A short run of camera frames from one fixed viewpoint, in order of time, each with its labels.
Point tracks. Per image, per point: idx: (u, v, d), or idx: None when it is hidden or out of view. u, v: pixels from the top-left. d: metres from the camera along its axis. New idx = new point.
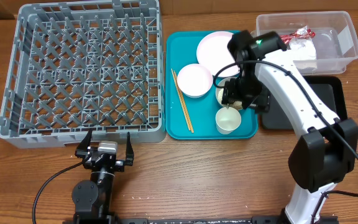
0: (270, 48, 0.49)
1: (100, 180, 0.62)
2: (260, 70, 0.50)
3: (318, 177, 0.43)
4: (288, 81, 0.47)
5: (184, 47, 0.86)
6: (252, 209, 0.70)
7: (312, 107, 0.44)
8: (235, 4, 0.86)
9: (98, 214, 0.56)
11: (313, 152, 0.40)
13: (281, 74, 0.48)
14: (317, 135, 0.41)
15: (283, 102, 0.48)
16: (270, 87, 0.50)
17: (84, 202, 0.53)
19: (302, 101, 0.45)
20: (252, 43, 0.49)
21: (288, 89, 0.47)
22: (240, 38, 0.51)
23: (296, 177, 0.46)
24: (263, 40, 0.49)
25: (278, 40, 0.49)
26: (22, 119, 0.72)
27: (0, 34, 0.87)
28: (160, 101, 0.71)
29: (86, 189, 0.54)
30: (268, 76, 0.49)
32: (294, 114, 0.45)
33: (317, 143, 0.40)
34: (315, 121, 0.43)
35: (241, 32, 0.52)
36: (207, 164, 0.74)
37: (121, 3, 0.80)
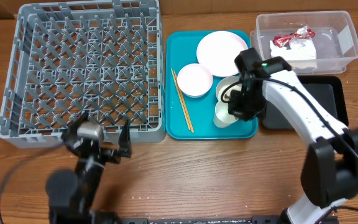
0: (276, 73, 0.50)
1: (85, 174, 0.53)
2: (267, 88, 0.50)
3: (330, 191, 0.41)
4: (293, 95, 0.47)
5: (184, 47, 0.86)
6: (252, 208, 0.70)
7: (319, 117, 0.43)
8: (235, 4, 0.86)
9: (79, 210, 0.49)
11: (322, 161, 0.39)
13: (287, 91, 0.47)
14: (326, 143, 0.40)
15: (290, 116, 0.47)
16: (276, 102, 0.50)
17: (61, 190, 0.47)
19: (308, 112, 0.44)
20: (258, 66, 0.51)
21: (294, 102, 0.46)
22: (248, 58, 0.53)
23: (307, 192, 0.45)
24: (270, 64, 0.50)
25: (284, 63, 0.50)
26: (22, 118, 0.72)
27: (0, 34, 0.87)
28: (160, 101, 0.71)
29: (64, 179, 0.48)
30: (275, 93, 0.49)
32: (301, 126, 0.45)
33: (325, 151, 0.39)
34: (323, 130, 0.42)
35: (250, 51, 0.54)
36: (207, 164, 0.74)
37: (121, 3, 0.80)
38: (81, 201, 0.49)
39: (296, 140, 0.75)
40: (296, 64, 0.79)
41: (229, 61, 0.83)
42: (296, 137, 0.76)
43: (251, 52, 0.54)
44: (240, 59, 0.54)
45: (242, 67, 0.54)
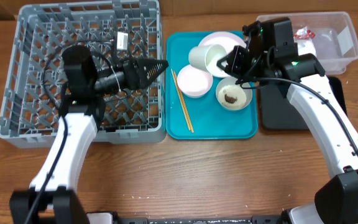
0: (306, 78, 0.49)
1: (103, 77, 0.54)
2: (294, 93, 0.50)
3: (348, 220, 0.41)
4: (325, 109, 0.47)
5: (184, 48, 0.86)
6: (252, 208, 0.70)
7: (351, 144, 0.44)
8: (235, 5, 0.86)
9: (87, 86, 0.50)
11: (347, 195, 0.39)
13: (319, 103, 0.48)
14: (354, 176, 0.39)
15: (318, 132, 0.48)
16: (302, 111, 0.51)
17: (73, 58, 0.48)
19: (340, 135, 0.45)
20: (288, 65, 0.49)
21: (324, 120, 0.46)
22: (278, 39, 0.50)
23: (321, 213, 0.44)
24: (301, 62, 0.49)
25: (316, 63, 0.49)
26: (22, 118, 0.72)
27: (0, 35, 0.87)
28: (160, 101, 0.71)
29: (78, 51, 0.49)
30: (304, 103, 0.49)
32: (329, 147, 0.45)
33: (353, 185, 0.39)
34: (352, 159, 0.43)
35: (284, 24, 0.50)
36: (208, 164, 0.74)
37: (121, 4, 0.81)
38: (85, 80, 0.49)
39: (296, 140, 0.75)
40: None
41: None
42: (296, 137, 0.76)
43: (284, 32, 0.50)
44: (271, 33, 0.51)
45: (269, 46, 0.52)
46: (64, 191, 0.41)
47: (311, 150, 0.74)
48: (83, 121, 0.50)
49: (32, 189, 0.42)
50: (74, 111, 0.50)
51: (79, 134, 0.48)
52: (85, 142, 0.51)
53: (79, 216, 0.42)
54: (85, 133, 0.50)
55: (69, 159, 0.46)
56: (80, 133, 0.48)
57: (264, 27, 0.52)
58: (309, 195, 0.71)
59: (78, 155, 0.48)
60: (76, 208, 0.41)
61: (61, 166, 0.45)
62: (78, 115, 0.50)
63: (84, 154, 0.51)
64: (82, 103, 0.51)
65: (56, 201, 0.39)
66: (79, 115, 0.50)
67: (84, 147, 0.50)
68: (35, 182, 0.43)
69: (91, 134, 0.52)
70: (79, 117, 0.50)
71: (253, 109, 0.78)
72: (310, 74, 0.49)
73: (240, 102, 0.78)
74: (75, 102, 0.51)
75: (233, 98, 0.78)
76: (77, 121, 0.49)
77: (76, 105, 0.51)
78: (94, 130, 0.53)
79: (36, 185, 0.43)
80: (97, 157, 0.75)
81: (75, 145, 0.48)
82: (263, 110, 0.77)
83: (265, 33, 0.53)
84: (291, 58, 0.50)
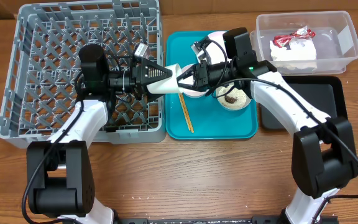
0: (261, 75, 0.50)
1: (114, 79, 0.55)
2: (255, 89, 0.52)
3: (321, 180, 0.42)
4: (279, 93, 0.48)
5: (184, 47, 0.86)
6: (252, 209, 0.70)
7: (304, 110, 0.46)
8: (235, 4, 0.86)
9: (102, 81, 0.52)
11: (307, 148, 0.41)
13: (273, 89, 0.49)
14: (310, 132, 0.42)
15: (278, 112, 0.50)
16: (265, 101, 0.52)
17: (90, 56, 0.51)
19: (293, 106, 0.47)
20: (245, 70, 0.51)
21: (279, 99, 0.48)
22: (238, 49, 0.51)
23: (299, 182, 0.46)
24: (256, 67, 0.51)
25: (268, 65, 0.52)
26: (22, 119, 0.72)
27: (0, 34, 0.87)
28: (160, 101, 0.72)
29: (91, 51, 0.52)
30: (261, 93, 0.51)
32: (288, 119, 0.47)
33: (310, 139, 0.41)
34: (307, 121, 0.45)
35: (242, 33, 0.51)
36: (207, 164, 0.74)
37: (121, 3, 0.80)
38: (99, 77, 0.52)
39: None
40: (296, 64, 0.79)
41: None
42: None
43: (245, 41, 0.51)
44: (232, 44, 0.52)
45: (233, 55, 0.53)
46: (77, 143, 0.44)
47: None
48: (96, 106, 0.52)
49: (46, 141, 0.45)
50: (91, 99, 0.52)
51: (93, 111, 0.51)
52: (97, 123, 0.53)
53: (87, 169, 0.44)
54: (98, 114, 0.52)
55: (82, 128, 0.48)
56: (94, 111, 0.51)
57: (225, 38, 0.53)
58: None
59: (90, 129, 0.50)
60: (85, 162, 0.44)
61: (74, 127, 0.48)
62: (93, 102, 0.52)
63: (94, 134, 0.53)
64: (95, 95, 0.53)
65: (69, 150, 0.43)
66: (96, 103, 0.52)
67: (96, 126, 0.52)
68: (51, 137, 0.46)
69: (102, 119, 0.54)
70: (94, 101, 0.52)
71: (253, 109, 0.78)
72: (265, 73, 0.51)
73: (240, 102, 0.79)
74: (91, 94, 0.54)
75: (233, 98, 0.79)
76: (91, 103, 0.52)
77: (91, 95, 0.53)
78: (104, 118, 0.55)
79: (51, 139, 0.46)
80: (97, 157, 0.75)
81: (89, 119, 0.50)
82: (263, 110, 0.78)
83: (227, 45, 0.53)
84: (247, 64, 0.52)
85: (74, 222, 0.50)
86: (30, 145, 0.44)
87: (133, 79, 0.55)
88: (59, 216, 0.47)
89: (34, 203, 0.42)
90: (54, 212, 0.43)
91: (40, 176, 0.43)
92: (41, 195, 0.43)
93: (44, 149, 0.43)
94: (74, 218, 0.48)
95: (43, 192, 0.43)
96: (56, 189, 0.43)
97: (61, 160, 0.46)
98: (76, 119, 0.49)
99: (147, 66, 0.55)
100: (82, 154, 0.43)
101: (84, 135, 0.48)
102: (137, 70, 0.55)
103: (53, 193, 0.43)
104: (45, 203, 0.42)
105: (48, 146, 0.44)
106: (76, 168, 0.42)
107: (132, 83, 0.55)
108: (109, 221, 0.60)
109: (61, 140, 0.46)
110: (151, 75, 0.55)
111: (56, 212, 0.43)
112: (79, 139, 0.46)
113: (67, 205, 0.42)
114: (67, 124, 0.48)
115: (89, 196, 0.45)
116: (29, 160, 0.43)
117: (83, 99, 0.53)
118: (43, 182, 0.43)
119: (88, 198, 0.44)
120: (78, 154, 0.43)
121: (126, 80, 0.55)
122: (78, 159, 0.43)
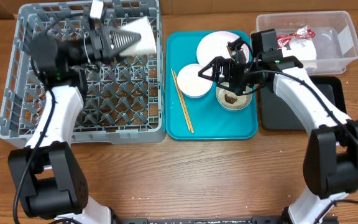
0: (287, 70, 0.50)
1: (74, 55, 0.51)
2: (278, 83, 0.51)
3: (332, 181, 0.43)
4: (301, 88, 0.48)
5: (184, 48, 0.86)
6: (252, 209, 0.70)
7: (324, 109, 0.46)
8: (235, 4, 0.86)
9: (65, 70, 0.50)
11: (323, 146, 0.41)
13: (296, 84, 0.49)
14: (328, 130, 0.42)
15: (299, 108, 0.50)
16: (287, 96, 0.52)
17: (41, 51, 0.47)
19: (316, 104, 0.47)
20: (271, 63, 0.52)
21: (302, 96, 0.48)
22: (265, 45, 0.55)
23: (309, 182, 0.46)
24: (282, 61, 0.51)
25: (296, 61, 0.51)
26: (22, 119, 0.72)
27: (0, 34, 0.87)
28: (160, 101, 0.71)
29: (42, 42, 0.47)
30: (284, 87, 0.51)
32: (307, 116, 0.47)
33: (327, 137, 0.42)
34: (327, 120, 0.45)
35: (270, 32, 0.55)
36: (207, 164, 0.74)
37: (121, 3, 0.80)
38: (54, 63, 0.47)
39: (296, 140, 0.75)
40: None
41: None
42: (296, 137, 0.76)
43: (271, 39, 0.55)
44: (259, 42, 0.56)
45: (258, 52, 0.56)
46: (59, 145, 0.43)
47: None
48: (68, 91, 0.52)
49: (27, 147, 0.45)
50: (59, 85, 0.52)
51: (67, 100, 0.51)
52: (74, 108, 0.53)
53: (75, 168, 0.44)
54: (73, 102, 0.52)
55: (59, 123, 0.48)
56: (68, 100, 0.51)
57: (255, 37, 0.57)
58: None
59: (68, 120, 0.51)
60: (71, 161, 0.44)
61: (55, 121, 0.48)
62: (63, 88, 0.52)
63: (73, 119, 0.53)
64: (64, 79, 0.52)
65: (51, 152, 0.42)
66: (66, 88, 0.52)
67: (73, 115, 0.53)
68: (29, 142, 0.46)
69: (78, 106, 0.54)
70: (66, 88, 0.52)
71: (253, 109, 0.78)
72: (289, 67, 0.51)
73: (240, 102, 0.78)
74: (60, 79, 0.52)
75: (233, 98, 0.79)
76: (63, 91, 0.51)
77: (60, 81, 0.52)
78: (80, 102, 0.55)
79: (30, 144, 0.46)
80: (97, 157, 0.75)
81: (65, 111, 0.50)
82: (264, 109, 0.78)
83: (255, 44, 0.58)
84: (273, 58, 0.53)
85: (73, 221, 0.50)
86: (10, 157, 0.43)
87: (100, 52, 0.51)
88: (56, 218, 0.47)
89: (28, 208, 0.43)
90: (50, 214, 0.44)
91: (28, 183, 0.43)
92: (34, 201, 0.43)
93: (26, 157, 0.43)
94: (71, 217, 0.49)
95: (35, 198, 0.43)
96: (48, 192, 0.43)
97: (46, 162, 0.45)
98: (51, 114, 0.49)
99: (110, 35, 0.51)
100: (66, 154, 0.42)
101: (64, 129, 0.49)
102: (99, 41, 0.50)
103: (45, 195, 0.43)
104: (39, 207, 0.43)
105: (29, 154, 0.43)
106: (64, 170, 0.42)
107: (97, 55, 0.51)
108: (107, 219, 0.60)
109: (42, 142, 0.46)
110: (117, 45, 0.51)
111: (54, 213, 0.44)
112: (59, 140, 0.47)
113: (62, 205, 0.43)
114: (43, 122, 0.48)
115: (83, 191, 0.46)
116: (13, 172, 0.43)
117: (52, 87, 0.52)
118: (33, 188, 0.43)
119: (82, 194, 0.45)
120: (61, 157, 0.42)
121: (89, 48, 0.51)
122: (62, 161, 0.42)
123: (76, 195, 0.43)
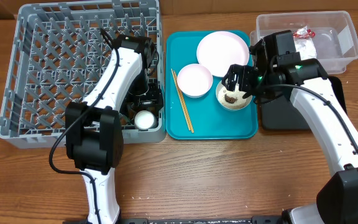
0: (308, 81, 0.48)
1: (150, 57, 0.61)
2: (297, 96, 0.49)
3: (349, 219, 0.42)
4: (326, 110, 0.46)
5: (184, 48, 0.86)
6: (252, 209, 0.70)
7: (352, 143, 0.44)
8: (235, 4, 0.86)
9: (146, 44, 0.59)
11: (348, 192, 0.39)
13: (320, 103, 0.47)
14: (355, 173, 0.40)
15: (319, 132, 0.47)
16: (306, 113, 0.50)
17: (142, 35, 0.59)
19: (341, 134, 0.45)
20: (291, 68, 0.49)
21: (325, 119, 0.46)
22: (281, 49, 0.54)
23: (324, 212, 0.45)
24: (304, 66, 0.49)
25: (319, 68, 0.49)
26: (22, 119, 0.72)
27: None
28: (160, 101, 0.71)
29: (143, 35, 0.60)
30: (306, 104, 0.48)
32: (330, 146, 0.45)
33: (353, 183, 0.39)
34: (353, 158, 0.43)
35: (284, 33, 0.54)
36: (207, 164, 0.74)
37: (121, 3, 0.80)
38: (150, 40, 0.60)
39: (296, 140, 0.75)
40: None
41: (229, 60, 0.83)
42: (296, 137, 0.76)
43: (286, 42, 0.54)
44: (273, 43, 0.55)
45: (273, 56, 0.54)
46: (112, 112, 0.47)
47: (311, 150, 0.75)
48: (132, 56, 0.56)
49: (84, 103, 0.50)
50: (127, 46, 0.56)
51: (129, 65, 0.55)
52: (133, 74, 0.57)
53: (118, 134, 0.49)
54: (133, 68, 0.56)
55: (117, 85, 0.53)
56: (130, 65, 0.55)
57: (268, 40, 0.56)
58: (309, 195, 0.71)
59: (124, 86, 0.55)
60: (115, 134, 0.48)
61: (115, 81, 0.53)
62: (128, 50, 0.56)
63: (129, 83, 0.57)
64: (133, 40, 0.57)
65: (105, 116, 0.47)
66: (130, 51, 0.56)
67: (130, 79, 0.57)
68: (86, 99, 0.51)
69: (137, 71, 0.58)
70: (130, 54, 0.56)
71: (253, 109, 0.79)
72: (312, 77, 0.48)
73: (240, 102, 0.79)
74: (127, 39, 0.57)
75: (234, 98, 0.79)
76: (127, 55, 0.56)
77: (127, 40, 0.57)
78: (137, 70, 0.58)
79: (87, 101, 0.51)
80: None
81: (125, 74, 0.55)
82: (264, 109, 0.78)
83: (269, 46, 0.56)
84: (293, 62, 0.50)
85: (91, 183, 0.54)
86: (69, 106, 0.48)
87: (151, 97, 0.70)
88: (81, 169, 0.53)
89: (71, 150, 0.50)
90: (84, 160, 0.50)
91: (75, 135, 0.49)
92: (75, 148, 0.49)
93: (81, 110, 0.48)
94: (94, 177, 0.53)
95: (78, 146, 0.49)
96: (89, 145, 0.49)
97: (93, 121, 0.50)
98: (114, 76, 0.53)
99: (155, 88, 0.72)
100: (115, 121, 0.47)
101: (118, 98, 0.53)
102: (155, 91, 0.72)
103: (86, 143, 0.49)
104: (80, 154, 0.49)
105: (85, 108, 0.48)
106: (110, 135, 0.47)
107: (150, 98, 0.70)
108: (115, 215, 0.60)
109: (97, 103, 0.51)
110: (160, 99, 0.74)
111: (87, 160, 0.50)
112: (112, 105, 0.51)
113: (99, 160, 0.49)
114: (104, 85, 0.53)
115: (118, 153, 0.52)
116: (67, 116, 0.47)
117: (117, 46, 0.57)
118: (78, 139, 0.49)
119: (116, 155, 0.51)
120: (111, 124, 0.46)
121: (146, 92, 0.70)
122: (110, 127, 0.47)
123: (113, 156, 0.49)
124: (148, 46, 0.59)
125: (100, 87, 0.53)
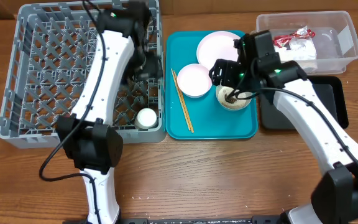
0: (291, 83, 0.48)
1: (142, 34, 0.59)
2: (279, 99, 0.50)
3: (344, 216, 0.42)
4: (309, 110, 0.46)
5: (184, 48, 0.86)
6: (252, 209, 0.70)
7: (337, 140, 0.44)
8: (235, 4, 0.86)
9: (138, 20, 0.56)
11: (340, 188, 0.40)
13: (302, 104, 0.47)
14: (344, 170, 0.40)
15: (305, 133, 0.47)
16: (291, 116, 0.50)
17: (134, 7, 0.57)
19: (326, 134, 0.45)
20: (271, 73, 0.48)
21: (310, 119, 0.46)
22: (260, 51, 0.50)
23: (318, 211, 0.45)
24: (283, 70, 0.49)
25: (298, 70, 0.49)
26: (22, 119, 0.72)
27: (0, 34, 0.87)
28: (160, 101, 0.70)
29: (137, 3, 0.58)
30: (289, 107, 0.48)
32: (317, 145, 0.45)
33: (344, 179, 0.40)
34: (340, 155, 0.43)
35: (265, 34, 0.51)
36: (207, 164, 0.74)
37: (121, 3, 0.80)
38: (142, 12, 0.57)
39: (296, 140, 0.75)
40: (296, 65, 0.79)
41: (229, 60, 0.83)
42: (296, 137, 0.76)
43: (265, 43, 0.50)
44: (252, 45, 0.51)
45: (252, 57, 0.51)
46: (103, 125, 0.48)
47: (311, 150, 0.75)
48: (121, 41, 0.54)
49: (73, 116, 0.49)
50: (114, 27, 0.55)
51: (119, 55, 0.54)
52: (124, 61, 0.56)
53: (114, 141, 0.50)
54: (123, 55, 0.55)
55: (107, 81, 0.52)
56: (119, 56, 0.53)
57: (247, 40, 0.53)
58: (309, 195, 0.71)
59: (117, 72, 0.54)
60: (110, 143, 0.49)
61: (107, 75, 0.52)
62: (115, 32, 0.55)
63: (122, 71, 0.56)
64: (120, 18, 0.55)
65: (96, 129, 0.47)
66: (117, 36, 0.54)
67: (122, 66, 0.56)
68: (75, 109, 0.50)
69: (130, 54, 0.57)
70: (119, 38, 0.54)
71: (253, 108, 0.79)
72: (293, 79, 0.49)
73: (240, 102, 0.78)
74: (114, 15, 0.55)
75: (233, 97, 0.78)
76: (115, 43, 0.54)
77: (114, 18, 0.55)
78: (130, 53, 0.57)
79: (77, 113, 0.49)
80: None
81: (114, 65, 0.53)
82: (264, 109, 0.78)
83: (247, 46, 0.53)
84: (273, 65, 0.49)
85: (91, 183, 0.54)
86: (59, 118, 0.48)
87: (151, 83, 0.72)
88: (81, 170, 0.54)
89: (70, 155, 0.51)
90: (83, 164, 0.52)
91: (71, 145, 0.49)
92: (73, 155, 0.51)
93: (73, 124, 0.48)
94: (94, 177, 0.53)
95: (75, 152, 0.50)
96: (85, 152, 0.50)
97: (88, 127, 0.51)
98: (103, 70, 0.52)
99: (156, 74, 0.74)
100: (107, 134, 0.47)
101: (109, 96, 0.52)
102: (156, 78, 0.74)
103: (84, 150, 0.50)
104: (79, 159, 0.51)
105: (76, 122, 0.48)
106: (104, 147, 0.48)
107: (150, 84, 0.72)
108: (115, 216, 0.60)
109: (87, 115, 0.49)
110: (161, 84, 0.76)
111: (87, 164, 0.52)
112: (107, 107, 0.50)
113: (98, 163, 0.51)
114: (92, 88, 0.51)
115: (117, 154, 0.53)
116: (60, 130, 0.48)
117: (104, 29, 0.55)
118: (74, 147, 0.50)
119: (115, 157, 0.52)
120: (103, 137, 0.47)
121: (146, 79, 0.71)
122: (103, 141, 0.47)
123: (111, 161, 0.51)
124: (140, 21, 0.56)
125: (89, 93, 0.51)
